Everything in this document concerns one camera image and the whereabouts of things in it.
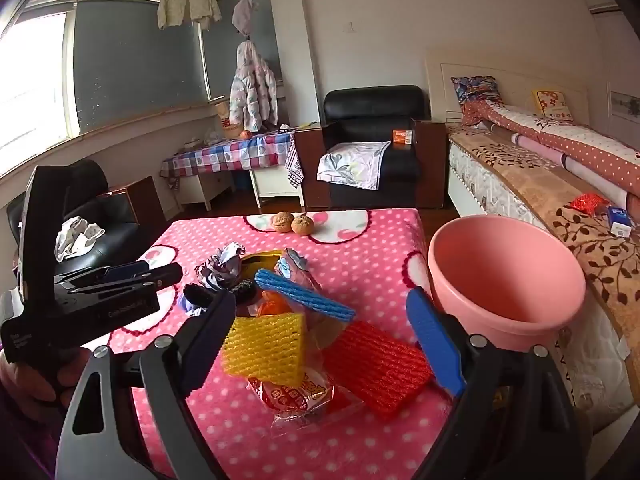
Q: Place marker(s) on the floral cloth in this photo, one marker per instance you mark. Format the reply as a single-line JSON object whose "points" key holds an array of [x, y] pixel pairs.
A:
{"points": [[352, 162]]}

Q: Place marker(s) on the blue tissue pack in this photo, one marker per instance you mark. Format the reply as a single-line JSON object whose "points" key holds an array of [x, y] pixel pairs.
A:
{"points": [[619, 220]]}

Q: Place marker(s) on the blue foam fruit net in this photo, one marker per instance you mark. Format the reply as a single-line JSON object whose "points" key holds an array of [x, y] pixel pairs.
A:
{"points": [[300, 292]]}

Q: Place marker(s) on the black leather armchair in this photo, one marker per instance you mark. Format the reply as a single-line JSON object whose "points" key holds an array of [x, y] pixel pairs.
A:
{"points": [[100, 230], [372, 100]]}

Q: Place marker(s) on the orange peel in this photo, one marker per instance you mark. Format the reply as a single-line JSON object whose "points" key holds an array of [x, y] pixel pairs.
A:
{"points": [[272, 302]]}

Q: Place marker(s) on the pink snack packet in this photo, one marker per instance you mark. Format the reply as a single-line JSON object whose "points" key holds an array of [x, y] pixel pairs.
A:
{"points": [[295, 267]]}

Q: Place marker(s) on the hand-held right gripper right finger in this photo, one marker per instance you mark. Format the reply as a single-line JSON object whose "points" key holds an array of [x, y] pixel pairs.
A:
{"points": [[435, 345]]}

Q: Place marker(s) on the cream cardigan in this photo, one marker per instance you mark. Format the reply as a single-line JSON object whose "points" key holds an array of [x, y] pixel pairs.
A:
{"points": [[187, 2]]}

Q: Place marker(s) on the white wardrobe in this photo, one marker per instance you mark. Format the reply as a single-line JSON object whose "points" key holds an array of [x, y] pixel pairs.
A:
{"points": [[622, 102]]}

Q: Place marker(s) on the person's left hand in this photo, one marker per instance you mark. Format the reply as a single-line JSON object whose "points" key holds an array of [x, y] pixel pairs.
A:
{"points": [[30, 380]]}

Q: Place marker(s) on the small orange box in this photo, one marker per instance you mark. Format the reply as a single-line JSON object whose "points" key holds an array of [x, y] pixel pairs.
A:
{"points": [[402, 136]]}

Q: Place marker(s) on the white bed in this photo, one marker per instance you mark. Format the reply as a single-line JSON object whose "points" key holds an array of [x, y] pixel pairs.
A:
{"points": [[510, 77]]}

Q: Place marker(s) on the clear red-print snack wrapper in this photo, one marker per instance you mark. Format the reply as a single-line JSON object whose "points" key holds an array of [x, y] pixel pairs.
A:
{"points": [[300, 395]]}

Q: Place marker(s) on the white desk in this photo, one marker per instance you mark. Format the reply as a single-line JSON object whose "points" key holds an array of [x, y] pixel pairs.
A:
{"points": [[270, 182]]}

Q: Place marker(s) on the checked tablecloth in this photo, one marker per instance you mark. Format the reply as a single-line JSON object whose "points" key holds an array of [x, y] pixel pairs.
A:
{"points": [[235, 152]]}

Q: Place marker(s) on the colourful patterned pillow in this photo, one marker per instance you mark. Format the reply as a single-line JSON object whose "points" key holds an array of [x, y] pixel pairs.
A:
{"points": [[472, 87]]}

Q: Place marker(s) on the red packet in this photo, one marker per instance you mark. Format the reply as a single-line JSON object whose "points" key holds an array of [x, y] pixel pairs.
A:
{"points": [[585, 203]]}

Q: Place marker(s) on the wooden end table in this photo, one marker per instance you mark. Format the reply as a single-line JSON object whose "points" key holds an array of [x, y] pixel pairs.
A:
{"points": [[140, 200]]}

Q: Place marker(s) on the red polka-dot quilt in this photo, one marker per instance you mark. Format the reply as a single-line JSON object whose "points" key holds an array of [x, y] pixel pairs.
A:
{"points": [[575, 140]]}

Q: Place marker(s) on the pink plastic bucket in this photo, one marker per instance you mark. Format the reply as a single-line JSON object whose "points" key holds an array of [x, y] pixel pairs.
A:
{"points": [[505, 280]]}

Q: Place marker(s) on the pale puffer jacket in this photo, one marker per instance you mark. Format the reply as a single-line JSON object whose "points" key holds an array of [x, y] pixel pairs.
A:
{"points": [[252, 90]]}

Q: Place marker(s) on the cardboard box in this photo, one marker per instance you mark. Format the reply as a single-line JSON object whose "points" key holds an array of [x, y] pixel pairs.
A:
{"points": [[227, 120]]}

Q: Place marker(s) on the brown leaf-pattern blanket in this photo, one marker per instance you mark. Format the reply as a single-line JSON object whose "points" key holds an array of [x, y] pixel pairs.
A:
{"points": [[590, 240]]}

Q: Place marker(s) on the narrow grey roller blind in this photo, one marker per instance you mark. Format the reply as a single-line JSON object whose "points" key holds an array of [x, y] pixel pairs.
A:
{"points": [[260, 35]]}

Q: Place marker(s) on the yellow packet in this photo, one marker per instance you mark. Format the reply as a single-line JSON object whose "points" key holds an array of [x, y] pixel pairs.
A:
{"points": [[262, 259]]}

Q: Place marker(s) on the black white patterned cloth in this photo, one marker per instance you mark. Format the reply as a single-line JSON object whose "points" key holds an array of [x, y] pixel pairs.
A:
{"points": [[295, 160]]}

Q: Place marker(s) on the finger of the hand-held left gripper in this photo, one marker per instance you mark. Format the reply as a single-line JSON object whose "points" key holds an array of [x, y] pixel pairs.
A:
{"points": [[125, 271], [167, 275]]}

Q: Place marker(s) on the yellow foam fruit net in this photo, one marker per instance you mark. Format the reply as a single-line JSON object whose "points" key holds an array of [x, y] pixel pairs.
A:
{"points": [[265, 347]]}

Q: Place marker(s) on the black glittery scrap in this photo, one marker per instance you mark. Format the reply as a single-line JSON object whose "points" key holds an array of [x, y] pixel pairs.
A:
{"points": [[246, 287]]}

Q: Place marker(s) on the wide grey roller blind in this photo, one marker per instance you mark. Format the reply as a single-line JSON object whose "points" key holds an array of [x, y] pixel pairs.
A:
{"points": [[135, 60]]}

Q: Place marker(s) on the purple white wrapper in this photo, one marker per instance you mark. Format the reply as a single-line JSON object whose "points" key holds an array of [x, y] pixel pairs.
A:
{"points": [[220, 270]]}

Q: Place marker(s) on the crumpled white cloth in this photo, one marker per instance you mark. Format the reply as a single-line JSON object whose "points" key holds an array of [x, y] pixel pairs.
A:
{"points": [[75, 237]]}

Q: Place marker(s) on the yellow floral pillow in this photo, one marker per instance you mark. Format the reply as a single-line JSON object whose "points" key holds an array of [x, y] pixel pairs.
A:
{"points": [[552, 102]]}

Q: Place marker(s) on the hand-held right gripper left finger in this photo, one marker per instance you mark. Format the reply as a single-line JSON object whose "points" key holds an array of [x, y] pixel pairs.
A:
{"points": [[200, 355]]}

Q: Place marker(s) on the red foam fruit net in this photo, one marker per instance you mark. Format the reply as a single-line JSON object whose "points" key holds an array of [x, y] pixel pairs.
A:
{"points": [[380, 365]]}

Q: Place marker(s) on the pink polka-dot blanket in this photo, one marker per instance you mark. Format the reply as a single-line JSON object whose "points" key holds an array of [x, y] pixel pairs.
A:
{"points": [[350, 260]]}

